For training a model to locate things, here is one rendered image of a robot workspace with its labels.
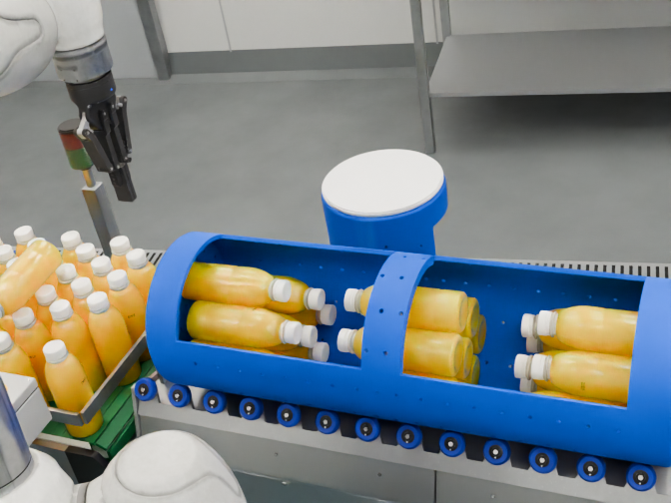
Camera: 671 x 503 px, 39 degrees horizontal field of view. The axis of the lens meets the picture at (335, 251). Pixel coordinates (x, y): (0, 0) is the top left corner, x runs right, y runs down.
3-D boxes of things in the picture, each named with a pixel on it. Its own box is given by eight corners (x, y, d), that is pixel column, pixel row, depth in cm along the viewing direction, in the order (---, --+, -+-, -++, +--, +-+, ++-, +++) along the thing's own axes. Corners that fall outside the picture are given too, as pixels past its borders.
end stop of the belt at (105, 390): (87, 424, 177) (83, 412, 176) (84, 423, 178) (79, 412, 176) (189, 292, 207) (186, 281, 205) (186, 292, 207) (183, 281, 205)
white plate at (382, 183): (364, 228, 201) (365, 233, 202) (468, 178, 211) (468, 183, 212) (299, 180, 222) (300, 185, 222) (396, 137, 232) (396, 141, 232)
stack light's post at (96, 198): (203, 507, 282) (94, 190, 219) (191, 504, 283) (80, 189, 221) (209, 496, 284) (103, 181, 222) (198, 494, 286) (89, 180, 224)
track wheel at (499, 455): (510, 440, 154) (512, 438, 156) (482, 435, 155) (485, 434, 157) (507, 468, 154) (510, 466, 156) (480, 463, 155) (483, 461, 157)
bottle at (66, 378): (61, 437, 183) (29, 365, 172) (78, 411, 188) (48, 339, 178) (94, 440, 181) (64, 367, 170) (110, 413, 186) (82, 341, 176)
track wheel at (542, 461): (557, 448, 151) (559, 446, 153) (529, 443, 153) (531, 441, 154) (554, 477, 151) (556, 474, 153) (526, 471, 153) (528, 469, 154)
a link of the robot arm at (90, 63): (35, 52, 147) (48, 87, 151) (84, 53, 144) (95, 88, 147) (69, 28, 154) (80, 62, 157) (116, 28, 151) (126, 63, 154)
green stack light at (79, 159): (88, 171, 214) (81, 152, 212) (64, 169, 217) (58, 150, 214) (103, 156, 219) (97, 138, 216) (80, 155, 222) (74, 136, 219)
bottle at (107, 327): (131, 389, 191) (105, 317, 181) (101, 384, 194) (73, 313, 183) (148, 365, 196) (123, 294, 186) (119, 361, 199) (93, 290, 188)
